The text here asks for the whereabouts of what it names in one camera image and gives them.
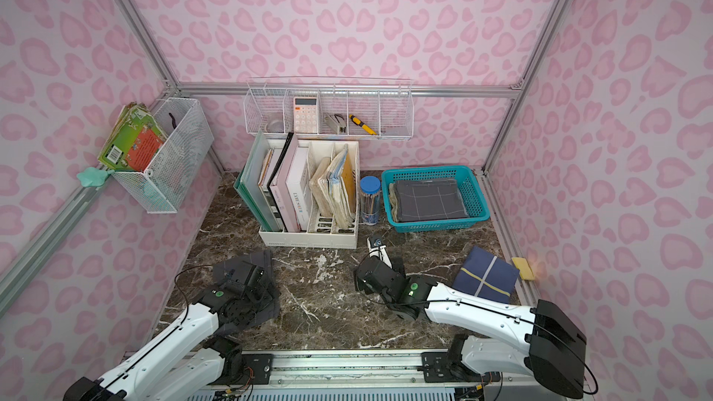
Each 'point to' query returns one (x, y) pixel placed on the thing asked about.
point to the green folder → (248, 185)
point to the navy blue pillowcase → (486, 275)
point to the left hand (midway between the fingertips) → (272, 296)
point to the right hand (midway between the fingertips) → (368, 266)
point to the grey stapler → (335, 122)
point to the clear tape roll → (275, 126)
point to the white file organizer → (333, 183)
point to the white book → (297, 183)
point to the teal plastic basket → (468, 185)
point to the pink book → (278, 184)
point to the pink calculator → (305, 114)
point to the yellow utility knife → (358, 122)
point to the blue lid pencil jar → (369, 200)
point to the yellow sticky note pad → (525, 271)
